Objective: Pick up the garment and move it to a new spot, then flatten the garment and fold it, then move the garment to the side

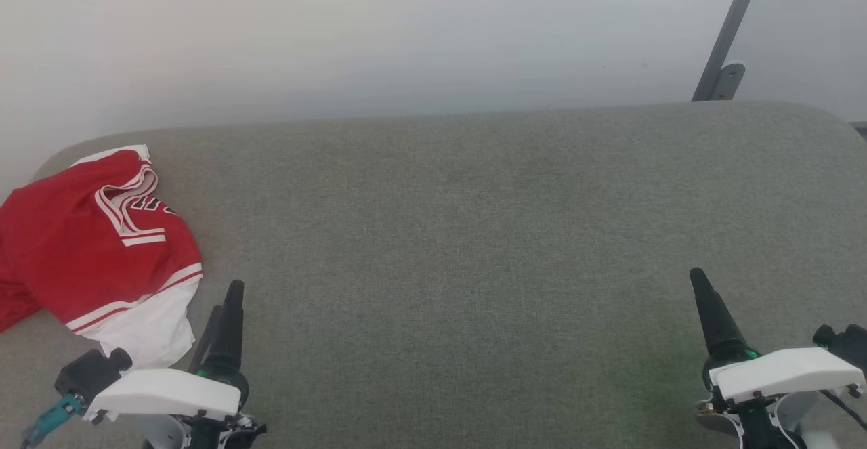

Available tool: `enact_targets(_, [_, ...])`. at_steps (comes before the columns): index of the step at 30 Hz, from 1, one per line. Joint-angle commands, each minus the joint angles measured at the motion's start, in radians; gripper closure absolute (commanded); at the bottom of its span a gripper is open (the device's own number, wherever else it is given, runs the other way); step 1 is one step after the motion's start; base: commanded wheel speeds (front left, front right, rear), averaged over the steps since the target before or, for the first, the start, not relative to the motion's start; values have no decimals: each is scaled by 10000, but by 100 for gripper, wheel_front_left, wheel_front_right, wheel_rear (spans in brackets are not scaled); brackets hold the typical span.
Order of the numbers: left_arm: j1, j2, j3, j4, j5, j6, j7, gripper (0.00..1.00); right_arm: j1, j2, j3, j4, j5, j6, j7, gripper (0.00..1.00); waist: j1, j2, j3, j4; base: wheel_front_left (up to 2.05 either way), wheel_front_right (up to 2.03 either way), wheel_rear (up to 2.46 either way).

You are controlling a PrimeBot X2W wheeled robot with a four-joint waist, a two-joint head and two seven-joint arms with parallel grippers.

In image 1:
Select grey metal pole with bracket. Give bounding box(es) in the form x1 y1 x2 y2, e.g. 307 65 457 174
692 0 769 102

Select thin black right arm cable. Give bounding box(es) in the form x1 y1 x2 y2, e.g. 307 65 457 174
816 388 867 431

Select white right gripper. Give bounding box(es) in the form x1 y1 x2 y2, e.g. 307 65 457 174
689 268 866 407

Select red and white jersey shirt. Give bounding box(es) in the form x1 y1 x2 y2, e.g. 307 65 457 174
0 144 204 372

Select black cable with teal connector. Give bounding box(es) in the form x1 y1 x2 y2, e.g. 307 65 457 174
20 393 85 449

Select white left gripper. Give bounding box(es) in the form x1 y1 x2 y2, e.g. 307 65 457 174
83 280 266 449

